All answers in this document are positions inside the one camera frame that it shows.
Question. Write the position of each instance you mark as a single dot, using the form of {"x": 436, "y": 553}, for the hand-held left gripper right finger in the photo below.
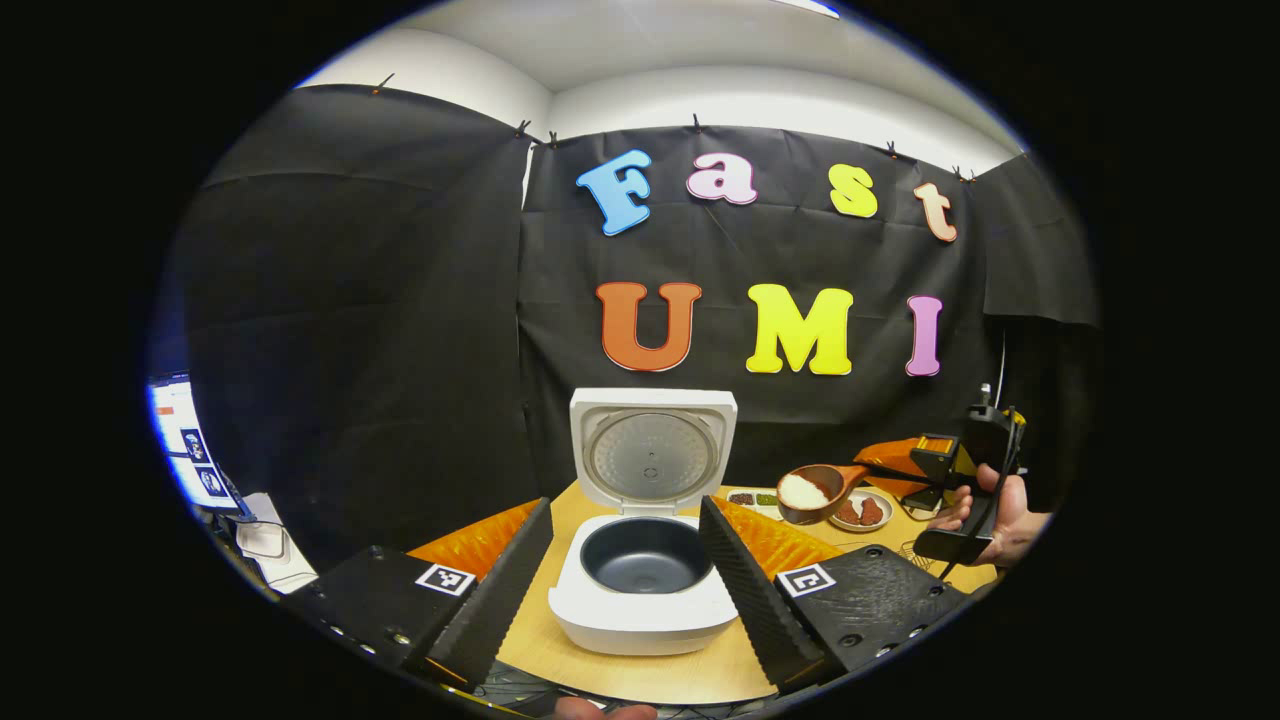
{"x": 750, "y": 600}

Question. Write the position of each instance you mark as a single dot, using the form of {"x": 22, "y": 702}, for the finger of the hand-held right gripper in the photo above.
{"x": 890, "y": 452}
{"x": 920, "y": 495}

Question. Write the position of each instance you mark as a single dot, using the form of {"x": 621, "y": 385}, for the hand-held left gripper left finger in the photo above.
{"x": 505, "y": 600}

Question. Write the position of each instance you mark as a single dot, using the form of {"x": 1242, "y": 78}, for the wooden spoon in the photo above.
{"x": 805, "y": 492}

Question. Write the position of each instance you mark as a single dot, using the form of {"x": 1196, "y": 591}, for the white rice cooker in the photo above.
{"x": 650, "y": 610}

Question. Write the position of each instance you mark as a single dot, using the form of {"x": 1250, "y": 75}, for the white round plate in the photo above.
{"x": 880, "y": 525}

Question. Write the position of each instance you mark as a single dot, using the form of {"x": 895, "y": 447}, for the brown meat piece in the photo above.
{"x": 849, "y": 513}
{"x": 872, "y": 512}

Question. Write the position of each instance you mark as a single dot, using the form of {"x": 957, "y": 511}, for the white divided dish of beans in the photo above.
{"x": 752, "y": 499}

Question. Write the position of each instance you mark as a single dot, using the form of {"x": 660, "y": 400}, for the black backdrop cloth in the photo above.
{"x": 350, "y": 350}

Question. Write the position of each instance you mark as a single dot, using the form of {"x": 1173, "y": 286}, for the computer monitor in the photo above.
{"x": 190, "y": 440}

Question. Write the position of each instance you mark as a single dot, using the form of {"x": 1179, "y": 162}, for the row of black cloth clips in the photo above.
{"x": 695, "y": 124}

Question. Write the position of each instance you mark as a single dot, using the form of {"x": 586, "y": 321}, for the long ceiling light panel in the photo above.
{"x": 805, "y": 7}

